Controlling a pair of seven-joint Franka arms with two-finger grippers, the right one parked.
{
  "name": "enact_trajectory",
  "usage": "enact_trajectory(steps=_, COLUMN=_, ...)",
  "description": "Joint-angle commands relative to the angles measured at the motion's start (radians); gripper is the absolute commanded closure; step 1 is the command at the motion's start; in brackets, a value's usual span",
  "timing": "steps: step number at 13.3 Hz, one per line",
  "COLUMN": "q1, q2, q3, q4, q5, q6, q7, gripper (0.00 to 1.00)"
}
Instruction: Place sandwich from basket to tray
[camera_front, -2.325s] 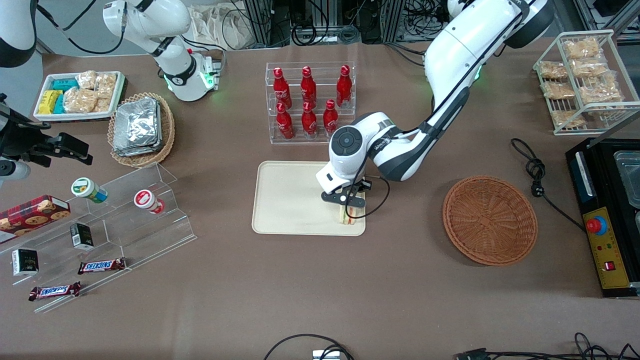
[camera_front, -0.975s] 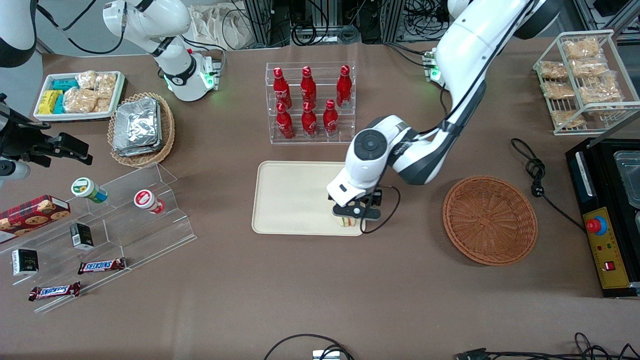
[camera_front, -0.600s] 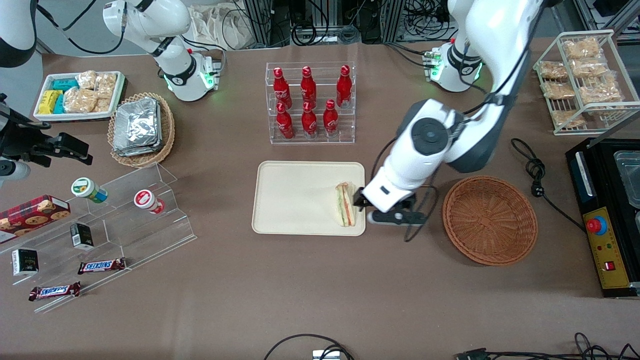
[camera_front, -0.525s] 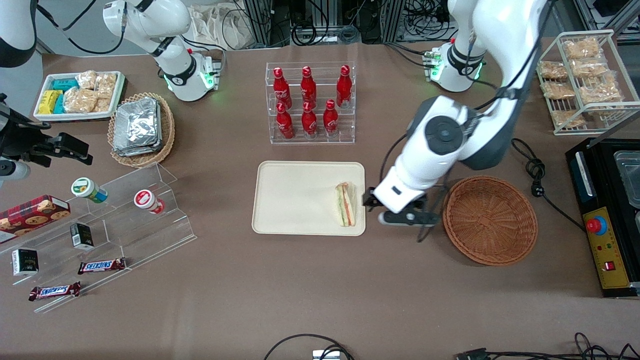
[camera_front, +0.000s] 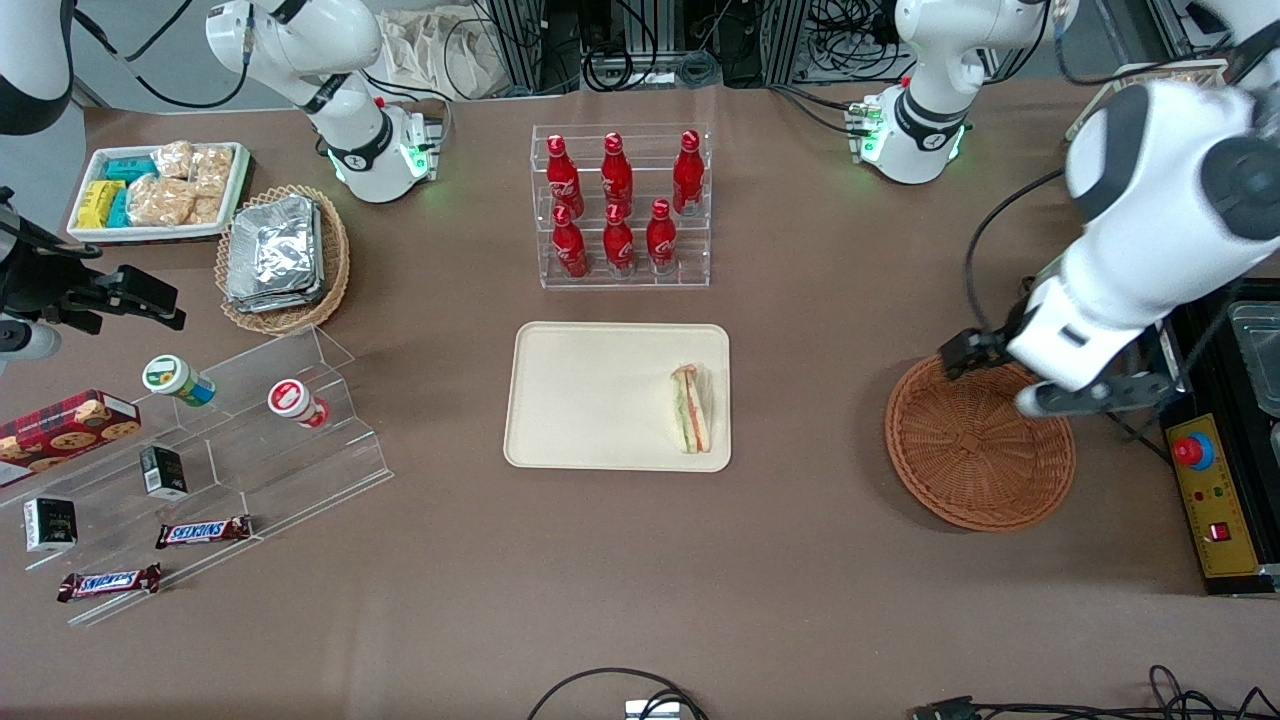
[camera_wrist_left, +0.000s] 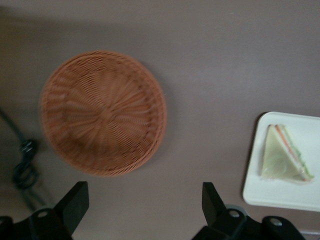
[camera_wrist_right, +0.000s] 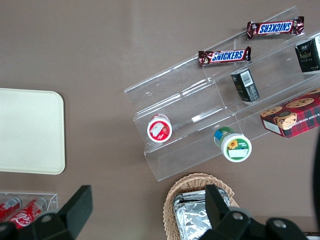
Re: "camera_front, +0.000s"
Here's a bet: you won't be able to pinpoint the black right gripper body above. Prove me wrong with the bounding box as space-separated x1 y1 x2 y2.
0 188 123 336

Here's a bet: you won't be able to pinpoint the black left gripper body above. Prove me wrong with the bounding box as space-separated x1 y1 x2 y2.
965 298 1033 379

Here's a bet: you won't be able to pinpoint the triangle sandwich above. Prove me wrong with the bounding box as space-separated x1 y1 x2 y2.
669 364 714 456

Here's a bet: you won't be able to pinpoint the white rectangular snack tray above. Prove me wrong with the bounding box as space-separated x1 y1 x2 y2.
66 142 252 245

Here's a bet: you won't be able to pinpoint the round brown wicker basket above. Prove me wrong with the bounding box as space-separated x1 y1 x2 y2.
884 352 1078 533

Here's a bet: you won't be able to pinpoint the tan oval wicker basket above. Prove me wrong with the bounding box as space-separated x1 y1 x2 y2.
215 184 351 336

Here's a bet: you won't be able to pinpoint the beige plastic tray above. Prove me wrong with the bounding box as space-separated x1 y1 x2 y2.
503 321 733 473

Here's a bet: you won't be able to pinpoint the green lidded cup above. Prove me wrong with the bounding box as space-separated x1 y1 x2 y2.
141 354 217 408

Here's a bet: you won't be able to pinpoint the yellow snack pack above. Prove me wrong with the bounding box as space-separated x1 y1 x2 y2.
76 180 126 230

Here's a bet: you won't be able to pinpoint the silver foil packet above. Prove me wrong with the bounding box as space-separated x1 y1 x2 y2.
225 200 327 315
228 195 319 301

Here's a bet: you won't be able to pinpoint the red cookie box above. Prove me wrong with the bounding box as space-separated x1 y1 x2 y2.
0 389 142 474

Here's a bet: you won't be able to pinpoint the small black box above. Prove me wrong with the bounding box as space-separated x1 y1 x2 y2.
139 445 189 501

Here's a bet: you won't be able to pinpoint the red lidded cup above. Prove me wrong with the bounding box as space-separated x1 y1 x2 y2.
267 378 331 430

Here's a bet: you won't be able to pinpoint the clear acrylic stepped shelf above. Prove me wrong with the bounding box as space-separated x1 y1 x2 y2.
0 323 395 629

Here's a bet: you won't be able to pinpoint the brown snickers bar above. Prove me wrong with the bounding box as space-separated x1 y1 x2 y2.
155 515 254 550
57 563 163 603

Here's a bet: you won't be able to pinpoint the black and white box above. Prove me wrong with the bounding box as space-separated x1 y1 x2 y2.
23 496 79 554

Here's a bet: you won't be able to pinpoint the clear plastic container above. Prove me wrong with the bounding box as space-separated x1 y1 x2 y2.
1227 300 1280 417

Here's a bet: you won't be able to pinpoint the black machine with yellow panel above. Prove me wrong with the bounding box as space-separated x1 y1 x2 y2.
1150 285 1280 598

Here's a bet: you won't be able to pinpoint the clear acrylic bottle rack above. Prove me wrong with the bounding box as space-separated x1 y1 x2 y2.
530 122 713 291

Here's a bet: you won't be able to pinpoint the red cola bottle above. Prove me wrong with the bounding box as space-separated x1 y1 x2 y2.
551 205 590 280
646 199 679 276
601 132 635 213
602 203 636 277
545 134 585 217
672 130 705 217

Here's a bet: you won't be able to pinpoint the cream cloth bag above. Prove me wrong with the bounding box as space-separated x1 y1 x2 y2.
375 5 523 101

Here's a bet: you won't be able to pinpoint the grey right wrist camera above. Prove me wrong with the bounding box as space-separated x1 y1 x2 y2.
0 318 63 363

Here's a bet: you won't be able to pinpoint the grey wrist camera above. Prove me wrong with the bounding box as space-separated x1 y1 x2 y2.
0 318 63 363
1014 372 1180 419

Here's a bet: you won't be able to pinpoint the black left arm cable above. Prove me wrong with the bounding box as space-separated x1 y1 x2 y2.
963 166 1069 341

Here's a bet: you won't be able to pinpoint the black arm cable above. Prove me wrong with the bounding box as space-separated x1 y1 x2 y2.
72 0 253 111
963 166 1069 341

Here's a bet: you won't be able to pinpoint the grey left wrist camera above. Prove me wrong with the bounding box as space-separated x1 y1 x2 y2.
1014 372 1180 419

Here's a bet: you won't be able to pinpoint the black power cable with plug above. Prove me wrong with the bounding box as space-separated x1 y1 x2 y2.
1105 412 1172 464

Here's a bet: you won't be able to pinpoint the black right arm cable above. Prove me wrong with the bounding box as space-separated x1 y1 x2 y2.
72 0 253 111

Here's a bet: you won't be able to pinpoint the black left base cables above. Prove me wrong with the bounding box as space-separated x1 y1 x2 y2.
768 82 866 137

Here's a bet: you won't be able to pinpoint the white wire rack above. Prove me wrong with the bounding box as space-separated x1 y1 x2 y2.
1064 58 1233 141

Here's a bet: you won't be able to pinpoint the black connector with cable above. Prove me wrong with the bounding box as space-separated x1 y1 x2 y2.
908 696 1280 720

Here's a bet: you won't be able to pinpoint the black tangled cable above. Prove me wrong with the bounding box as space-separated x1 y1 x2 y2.
1148 664 1280 720

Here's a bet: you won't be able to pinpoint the black cable bundle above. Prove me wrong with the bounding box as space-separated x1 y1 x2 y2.
583 45 723 93

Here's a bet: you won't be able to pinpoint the black looped cable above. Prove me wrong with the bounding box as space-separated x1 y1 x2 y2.
527 667 712 720

